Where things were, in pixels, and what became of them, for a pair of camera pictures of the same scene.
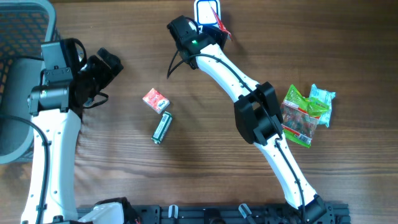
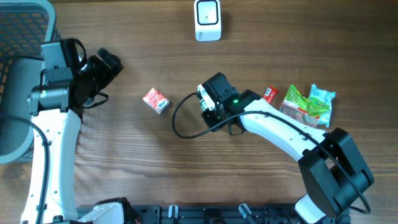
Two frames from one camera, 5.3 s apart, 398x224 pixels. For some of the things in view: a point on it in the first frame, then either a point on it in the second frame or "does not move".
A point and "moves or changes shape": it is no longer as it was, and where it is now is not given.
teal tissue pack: x=325 y=97 does not move
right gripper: x=217 y=35 to x=209 y=116
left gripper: x=106 y=74 does not move
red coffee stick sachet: x=221 y=26 moves or changes shape
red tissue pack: x=156 y=100 does not move
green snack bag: x=300 y=116 does not move
